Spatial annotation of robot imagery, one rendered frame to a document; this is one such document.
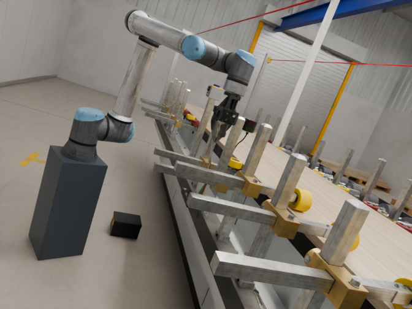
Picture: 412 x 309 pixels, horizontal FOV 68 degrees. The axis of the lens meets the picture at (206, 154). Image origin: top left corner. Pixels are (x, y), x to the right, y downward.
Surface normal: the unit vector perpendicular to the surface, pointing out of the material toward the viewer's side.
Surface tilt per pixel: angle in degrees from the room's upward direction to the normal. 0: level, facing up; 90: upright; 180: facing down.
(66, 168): 90
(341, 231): 90
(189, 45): 90
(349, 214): 90
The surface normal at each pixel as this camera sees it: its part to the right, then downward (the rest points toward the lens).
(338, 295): -0.91, -0.26
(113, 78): 0.17, 0.29
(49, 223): 0.62, 0.39
